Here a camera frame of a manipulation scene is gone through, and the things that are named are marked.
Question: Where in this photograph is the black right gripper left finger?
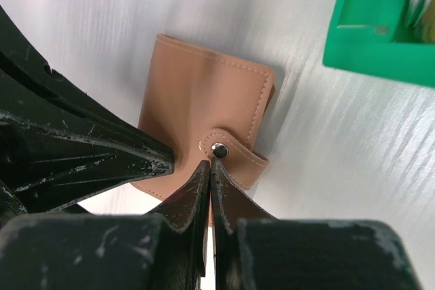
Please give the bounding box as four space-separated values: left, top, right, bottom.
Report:
1 160 210 289

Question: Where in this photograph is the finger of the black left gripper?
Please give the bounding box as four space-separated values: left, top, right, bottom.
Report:
1 108 174 215
1 10 141 134

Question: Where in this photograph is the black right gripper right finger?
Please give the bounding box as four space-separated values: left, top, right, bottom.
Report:
210 159 421 289

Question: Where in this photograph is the green plastic card bin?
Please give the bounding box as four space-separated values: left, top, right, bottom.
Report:
323 0 434 88

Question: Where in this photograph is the stack of light cards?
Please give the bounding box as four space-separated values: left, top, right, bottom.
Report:
405 0 434 43

